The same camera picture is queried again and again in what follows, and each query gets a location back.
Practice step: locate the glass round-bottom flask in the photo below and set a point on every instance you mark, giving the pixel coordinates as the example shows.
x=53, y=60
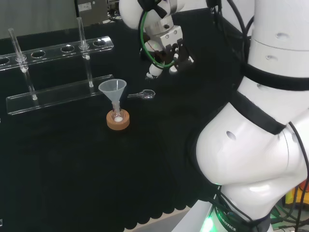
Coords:
x=118, y=115

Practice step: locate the clear plastic funnel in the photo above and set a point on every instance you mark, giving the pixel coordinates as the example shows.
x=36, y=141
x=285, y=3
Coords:
x=112, y=89

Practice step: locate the black bench cloth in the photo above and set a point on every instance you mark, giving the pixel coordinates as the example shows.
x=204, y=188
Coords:
x=84, y=164

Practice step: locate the clear funnel stand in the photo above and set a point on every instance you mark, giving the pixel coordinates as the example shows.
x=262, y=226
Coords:
x=60, y=97

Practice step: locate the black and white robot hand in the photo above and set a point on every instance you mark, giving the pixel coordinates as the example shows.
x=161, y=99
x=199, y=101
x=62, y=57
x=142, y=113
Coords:
x=169, y=36

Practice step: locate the glass weighing funnel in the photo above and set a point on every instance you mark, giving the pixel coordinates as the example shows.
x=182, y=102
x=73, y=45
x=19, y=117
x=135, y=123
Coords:
x=144, y=94

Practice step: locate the pale board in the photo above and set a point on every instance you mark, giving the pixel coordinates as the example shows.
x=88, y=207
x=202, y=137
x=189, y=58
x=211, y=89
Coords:
x=36, y=17

